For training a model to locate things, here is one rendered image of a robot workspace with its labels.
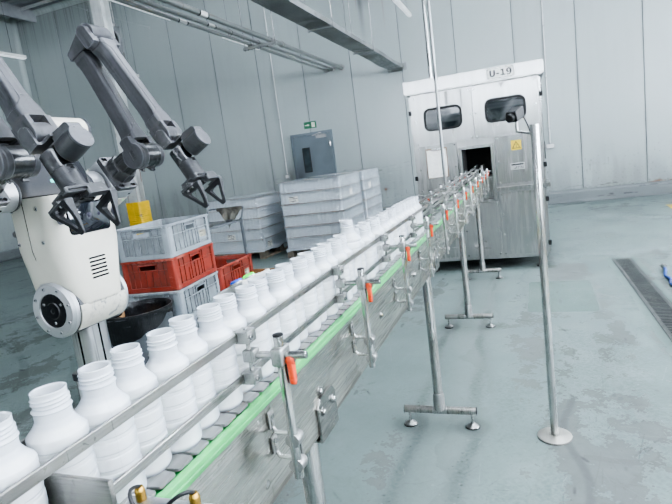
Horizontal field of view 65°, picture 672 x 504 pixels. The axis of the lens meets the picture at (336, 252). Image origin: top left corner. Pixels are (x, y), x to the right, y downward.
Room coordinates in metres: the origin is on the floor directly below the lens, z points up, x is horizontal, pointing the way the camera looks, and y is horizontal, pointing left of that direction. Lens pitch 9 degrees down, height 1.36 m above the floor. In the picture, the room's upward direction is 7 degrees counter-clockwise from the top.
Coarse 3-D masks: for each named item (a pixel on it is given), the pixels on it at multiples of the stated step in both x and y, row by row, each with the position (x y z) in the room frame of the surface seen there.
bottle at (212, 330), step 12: (204, 312) 0.78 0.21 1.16; (216, 312) 0.79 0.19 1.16; (204, 324) 0.78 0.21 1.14; (216, 324) 0.79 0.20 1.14; (204, 336) 0.78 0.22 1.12; (216, 336) 0.78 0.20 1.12; (228, 336) 0.79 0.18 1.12; (216, 360) 0.77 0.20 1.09; (228, 360) 0.78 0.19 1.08; (216, 372) 0.77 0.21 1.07; (228, 372) 0.78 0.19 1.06; (216, 384) 0.77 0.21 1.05; (228, 384) 0.78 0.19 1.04; (228, 396) 0.78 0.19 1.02; (240, 396) 0.79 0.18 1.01; (228, 408) 0.78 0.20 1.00
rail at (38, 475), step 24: (312, 288) 1.10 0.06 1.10; (288, 336) 0.97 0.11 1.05; (264, 360) 0.87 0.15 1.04; (168, 384) 0.64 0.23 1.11; (240, 384) 0.79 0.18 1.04; (96, 432) 0.53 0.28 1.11; (72, 456) 0.49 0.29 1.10; (144, 456) 0.58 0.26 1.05; (24, 480) 0.44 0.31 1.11; (120, 480) 0.54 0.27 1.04
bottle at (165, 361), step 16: (160, 336) 0.67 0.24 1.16; (160, 352) 0.67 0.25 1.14; (176, 352) 0.69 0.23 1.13; (160, 368) 0.67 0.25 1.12; (176, 368) 0.67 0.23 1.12; (160, 384) 0.66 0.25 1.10; (192, 384) 0.70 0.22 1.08; (160, 400) 0.66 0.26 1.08; (176, 400) 0.67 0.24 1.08; (192, 400) 0.69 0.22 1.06; (176, 416) 0.66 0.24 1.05; (192, 432) 0.67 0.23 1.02; (176, 448) 0.66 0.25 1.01
